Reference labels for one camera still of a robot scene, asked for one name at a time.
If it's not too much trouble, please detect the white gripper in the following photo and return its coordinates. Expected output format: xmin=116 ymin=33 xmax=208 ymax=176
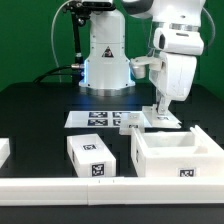
xmin=149 ymin=53 xmax=197 ymax=115

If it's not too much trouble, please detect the white door panel with handle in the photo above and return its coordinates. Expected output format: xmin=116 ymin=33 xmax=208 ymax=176
xmin=119 ymin=112 xmax=145 ymax=135

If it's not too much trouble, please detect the white cabinet body box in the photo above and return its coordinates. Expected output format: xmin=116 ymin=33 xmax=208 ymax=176
xmin=131 ymin=126 xmax=224 ymax=177

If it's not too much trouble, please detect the white cabinet block with tags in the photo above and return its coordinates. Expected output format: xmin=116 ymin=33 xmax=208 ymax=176
xmin=67 ymin=134 xmax=116 ymax=178

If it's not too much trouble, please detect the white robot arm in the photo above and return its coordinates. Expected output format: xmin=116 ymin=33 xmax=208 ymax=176
xmin=80 ymin=0 xmax=206 ymax=115

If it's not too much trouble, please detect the white tag calibration sheet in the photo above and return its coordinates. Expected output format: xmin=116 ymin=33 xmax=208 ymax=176
xmin=65 ymin=111 xmax=142 ymax=128

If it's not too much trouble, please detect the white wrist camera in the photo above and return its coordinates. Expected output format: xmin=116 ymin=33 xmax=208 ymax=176
xmin=129 ymin=56 xmax=162 ymax=79

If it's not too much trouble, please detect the black cable on table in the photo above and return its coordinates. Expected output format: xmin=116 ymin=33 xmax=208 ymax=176
xmin=32 ymin=64 xmax=85 ymax=84

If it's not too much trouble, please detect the black camera stand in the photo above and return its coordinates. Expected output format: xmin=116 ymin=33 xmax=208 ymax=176
xmin=63 ymin=0 xmax=116 ymax=69

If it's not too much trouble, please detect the white front barrier rail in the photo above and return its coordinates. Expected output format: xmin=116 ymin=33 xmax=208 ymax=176
xmin=0 ymin=177 xmax=224 ymax=206

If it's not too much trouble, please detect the white barrier rail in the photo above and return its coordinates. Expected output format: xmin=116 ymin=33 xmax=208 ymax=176
xmin=0 ymin=177 xmax=224 ymax=206
xmin=0 ymin=138 xmax=10 ymax=168

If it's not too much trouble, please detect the grey cable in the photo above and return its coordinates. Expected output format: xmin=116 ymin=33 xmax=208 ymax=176
xmin=50 ymin=0 xmax=76 ymax=69

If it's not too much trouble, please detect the white left barrier rail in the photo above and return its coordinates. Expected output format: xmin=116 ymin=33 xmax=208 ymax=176
xmin=0 ymin=138 xmax=10 ymax=168

